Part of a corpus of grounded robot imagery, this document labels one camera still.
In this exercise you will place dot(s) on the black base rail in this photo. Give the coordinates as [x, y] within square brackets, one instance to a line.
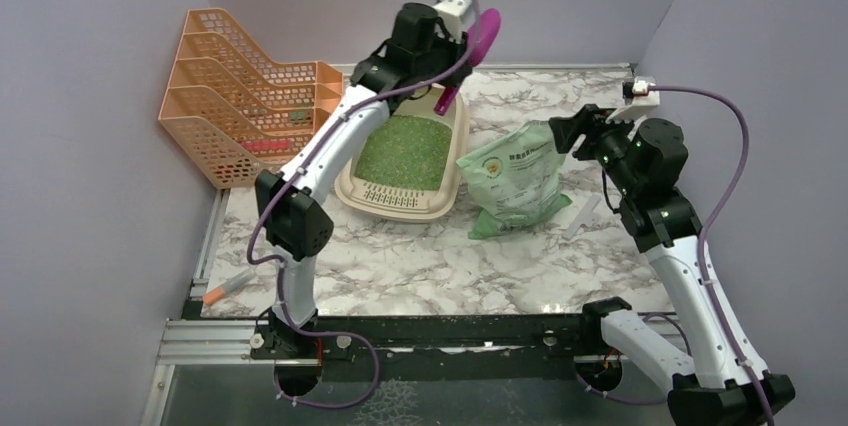
[437, 348]

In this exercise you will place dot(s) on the green litter bag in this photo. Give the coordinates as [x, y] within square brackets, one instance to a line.
[514, 180]

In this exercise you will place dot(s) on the green litter pellets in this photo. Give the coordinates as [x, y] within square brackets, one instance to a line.
[406, 152]

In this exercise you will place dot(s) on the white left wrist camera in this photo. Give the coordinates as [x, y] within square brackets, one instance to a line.
[456, 14]

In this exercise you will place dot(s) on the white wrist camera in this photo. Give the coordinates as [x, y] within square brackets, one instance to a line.
[456, 14]
[640, 99]

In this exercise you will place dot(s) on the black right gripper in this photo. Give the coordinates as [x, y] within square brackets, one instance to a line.
[590, 120]

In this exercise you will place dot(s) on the orange mesh file rack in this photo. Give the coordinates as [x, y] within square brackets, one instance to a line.
[233, 109]

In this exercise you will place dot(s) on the white bag sealing clip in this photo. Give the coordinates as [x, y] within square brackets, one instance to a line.
[586, 218]

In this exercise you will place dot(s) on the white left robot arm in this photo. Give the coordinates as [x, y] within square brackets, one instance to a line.
[293, 226]

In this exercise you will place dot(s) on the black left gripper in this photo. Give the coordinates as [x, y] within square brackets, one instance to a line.
[456, 49]

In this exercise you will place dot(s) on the purple plastic litter scoop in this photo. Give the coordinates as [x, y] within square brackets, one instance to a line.
[486, 29]

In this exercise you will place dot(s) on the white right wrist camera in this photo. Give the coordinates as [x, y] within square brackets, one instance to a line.
[640, 99]

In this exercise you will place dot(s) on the orange marker pen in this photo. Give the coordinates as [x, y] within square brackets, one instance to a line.
[228, 287]

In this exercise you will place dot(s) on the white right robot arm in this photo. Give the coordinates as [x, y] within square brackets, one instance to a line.
[720, 379]

